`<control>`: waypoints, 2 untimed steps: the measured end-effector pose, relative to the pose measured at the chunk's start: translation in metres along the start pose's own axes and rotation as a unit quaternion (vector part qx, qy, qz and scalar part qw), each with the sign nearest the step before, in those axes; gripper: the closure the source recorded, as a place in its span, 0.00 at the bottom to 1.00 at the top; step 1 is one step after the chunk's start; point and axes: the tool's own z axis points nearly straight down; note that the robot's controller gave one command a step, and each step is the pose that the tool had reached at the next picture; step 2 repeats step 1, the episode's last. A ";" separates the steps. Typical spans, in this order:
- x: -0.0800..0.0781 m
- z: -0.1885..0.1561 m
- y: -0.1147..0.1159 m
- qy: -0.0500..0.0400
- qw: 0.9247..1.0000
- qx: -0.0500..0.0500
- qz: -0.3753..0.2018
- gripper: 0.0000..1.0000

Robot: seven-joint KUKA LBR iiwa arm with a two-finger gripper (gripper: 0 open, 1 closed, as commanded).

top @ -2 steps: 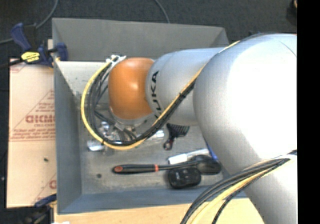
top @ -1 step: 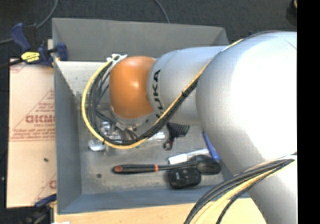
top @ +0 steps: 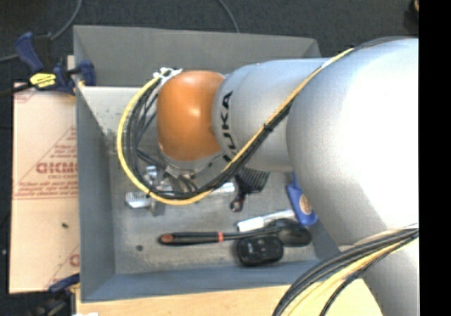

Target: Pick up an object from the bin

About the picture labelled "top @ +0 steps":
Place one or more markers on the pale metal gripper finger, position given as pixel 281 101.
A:
pixel 138 199
pixel 151 174

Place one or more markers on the grey metal bin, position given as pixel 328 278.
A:
pixel 197 223

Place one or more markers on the white marker pen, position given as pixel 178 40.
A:
pixel 252 223

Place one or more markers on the brown cardboard board, red print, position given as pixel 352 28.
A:
pixel 42 152

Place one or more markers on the black computer mouse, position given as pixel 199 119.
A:
pixel 260 250

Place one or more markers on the blue object with orange disc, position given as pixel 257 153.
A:
pixel 299 205

